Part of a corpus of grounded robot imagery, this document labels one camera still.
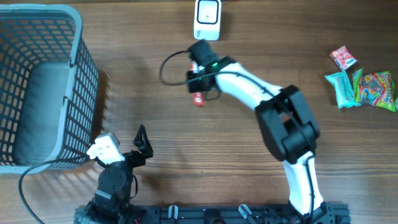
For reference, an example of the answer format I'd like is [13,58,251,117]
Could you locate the red Nescafe coffee stick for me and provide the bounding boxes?
[190,62,205,107]

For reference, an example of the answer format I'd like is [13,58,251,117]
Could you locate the Haribo gummy candy bag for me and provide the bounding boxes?
[353,68,396,112]

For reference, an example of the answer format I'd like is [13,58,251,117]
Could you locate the black left camera cable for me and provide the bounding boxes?
[18,153,94,224]

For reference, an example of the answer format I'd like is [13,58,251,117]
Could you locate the white barcode scanner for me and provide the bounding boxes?
[193,0,222,41]

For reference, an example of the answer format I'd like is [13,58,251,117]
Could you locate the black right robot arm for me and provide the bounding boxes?
[187,40,325,223]

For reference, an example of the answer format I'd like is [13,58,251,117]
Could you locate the black right camera cable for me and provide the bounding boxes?
[159,50,316,223]

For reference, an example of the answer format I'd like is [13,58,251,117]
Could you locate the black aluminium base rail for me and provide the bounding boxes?
[73,203,351,224]

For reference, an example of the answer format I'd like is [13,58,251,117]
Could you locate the black camera cable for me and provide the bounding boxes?
[159,50,316,223]
[18,153,94,224]

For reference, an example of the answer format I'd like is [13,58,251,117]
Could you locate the teal tissue pack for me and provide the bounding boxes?
[325,71,361,109]

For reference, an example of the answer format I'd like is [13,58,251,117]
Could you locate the grey plastic shopping basket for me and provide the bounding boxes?
[1,4,99,174]

